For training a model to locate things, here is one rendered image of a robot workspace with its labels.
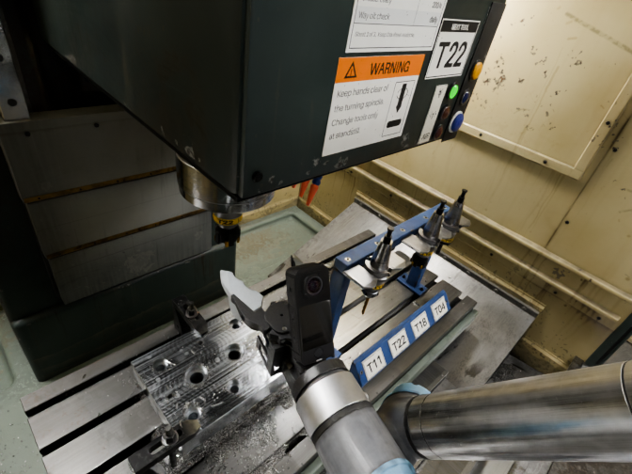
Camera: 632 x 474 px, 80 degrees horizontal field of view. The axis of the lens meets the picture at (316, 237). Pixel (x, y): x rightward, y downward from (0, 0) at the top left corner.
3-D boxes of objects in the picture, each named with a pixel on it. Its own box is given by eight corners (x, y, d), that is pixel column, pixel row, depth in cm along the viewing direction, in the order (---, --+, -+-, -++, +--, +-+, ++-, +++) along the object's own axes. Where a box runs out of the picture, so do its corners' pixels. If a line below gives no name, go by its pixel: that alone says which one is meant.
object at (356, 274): (381, 283, 84) (382, 280, 83) (366, 292, 81) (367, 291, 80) (357, 265, 88) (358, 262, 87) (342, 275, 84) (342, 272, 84)
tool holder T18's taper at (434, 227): (430, 228, 103) (439, 206, 99) (442, 237, 100) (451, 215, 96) (418, 230, 100) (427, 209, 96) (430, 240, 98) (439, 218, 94)
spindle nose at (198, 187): (254, 163, 73) (258, 100, 66) (292, 206, 62) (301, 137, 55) (166, 171, 65) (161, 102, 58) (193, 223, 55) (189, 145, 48)
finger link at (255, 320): (222, 308, 49) (274, 347, 46) (223, 300, 48) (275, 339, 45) (247, 289, 52) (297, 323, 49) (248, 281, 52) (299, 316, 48)
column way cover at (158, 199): (216, 249, 131) (216, 101, 101) (61, 310, 102) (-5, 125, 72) (209, 243, 134) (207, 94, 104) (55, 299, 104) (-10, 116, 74)
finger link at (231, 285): (205, 304, 55) (252, 340, 51) (205, 275, 51) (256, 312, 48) (221, 292, 57) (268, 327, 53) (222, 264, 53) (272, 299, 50)
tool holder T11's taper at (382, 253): (375, 255, 89) (382, 232, 85) (391, 264, 87) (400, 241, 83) (366, 263, 86) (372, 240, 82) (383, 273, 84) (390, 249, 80)
